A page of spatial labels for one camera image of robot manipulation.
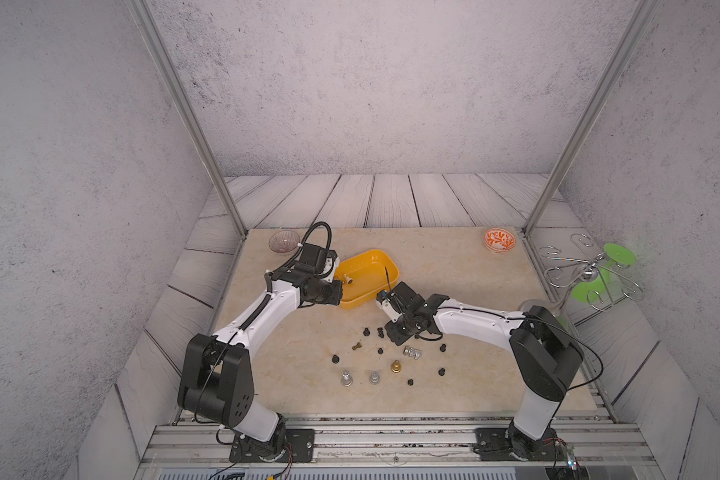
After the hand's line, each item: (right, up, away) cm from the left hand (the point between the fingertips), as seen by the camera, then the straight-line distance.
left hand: (343, 293), depth 87 cm
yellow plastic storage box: (+9, +5, +19) cm, 21 cm away
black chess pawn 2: (-2, -19, 0) cm, 19 cm away
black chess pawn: (+11, -17, +2) cm, 20 cm away
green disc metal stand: (+63, +5, -13) cm, 64 cm away
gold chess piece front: (+15, -20, -3) cm, 25 cm away
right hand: (+15, -11, +2) cm, 19 cm away
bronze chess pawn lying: (+4, -16, +4) cm, 17 cm away
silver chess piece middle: (+9, -22, -5) cm, 25 cm away
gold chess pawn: (+1, +2, +17) cm, 18 cm away
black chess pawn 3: (+29, -16, +2) cm, 34 cm away
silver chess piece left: (+1, -23, -5) cm, 23 cm away
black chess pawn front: (+19, -24, -4) cm, 31 cm away
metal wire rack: (+75, +3, +23) cm, 79 cm away
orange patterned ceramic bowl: (+57, +16, +28) cm, 65 cm away
